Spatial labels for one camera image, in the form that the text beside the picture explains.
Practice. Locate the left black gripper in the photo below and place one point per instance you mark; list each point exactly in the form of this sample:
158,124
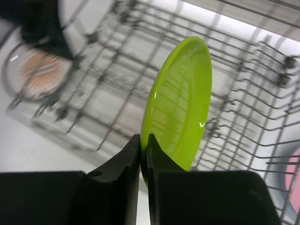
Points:
40,24

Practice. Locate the white plate floral pattern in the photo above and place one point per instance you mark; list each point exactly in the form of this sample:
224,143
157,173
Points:
42,74

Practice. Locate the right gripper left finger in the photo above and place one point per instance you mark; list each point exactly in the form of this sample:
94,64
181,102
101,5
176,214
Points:
105,196

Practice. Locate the green plate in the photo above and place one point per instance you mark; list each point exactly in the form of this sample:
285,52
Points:
178,103

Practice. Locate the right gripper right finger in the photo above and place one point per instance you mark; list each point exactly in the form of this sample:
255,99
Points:
177,197

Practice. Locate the grey wire dish rack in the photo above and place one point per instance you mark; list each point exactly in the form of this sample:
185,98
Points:
254,117

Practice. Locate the white plate teal rim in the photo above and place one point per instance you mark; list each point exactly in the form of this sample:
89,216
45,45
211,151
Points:
12,69

